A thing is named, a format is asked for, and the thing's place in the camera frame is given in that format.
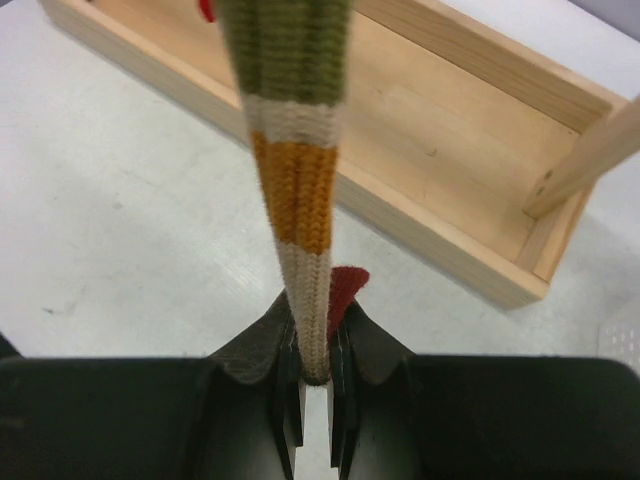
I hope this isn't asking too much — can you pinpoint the white plastic basket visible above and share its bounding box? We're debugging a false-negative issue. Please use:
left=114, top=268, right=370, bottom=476
left=597, top=318, right=640, bottom=372

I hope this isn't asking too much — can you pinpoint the wooden hanger rack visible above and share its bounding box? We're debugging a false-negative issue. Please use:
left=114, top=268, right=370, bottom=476
left=39, top=0, right=640, bottom=311

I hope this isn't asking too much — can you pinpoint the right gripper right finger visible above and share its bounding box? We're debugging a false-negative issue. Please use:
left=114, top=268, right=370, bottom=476
left=330, top=304, right=639, bottom=479

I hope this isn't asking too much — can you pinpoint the red white patterned sock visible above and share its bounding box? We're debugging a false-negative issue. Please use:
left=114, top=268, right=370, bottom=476
left=198, top=0, right=216, bottom=23

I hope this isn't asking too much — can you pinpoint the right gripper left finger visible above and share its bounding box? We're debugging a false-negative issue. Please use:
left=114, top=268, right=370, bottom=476
left=1, top=296, right=303, bottom=479

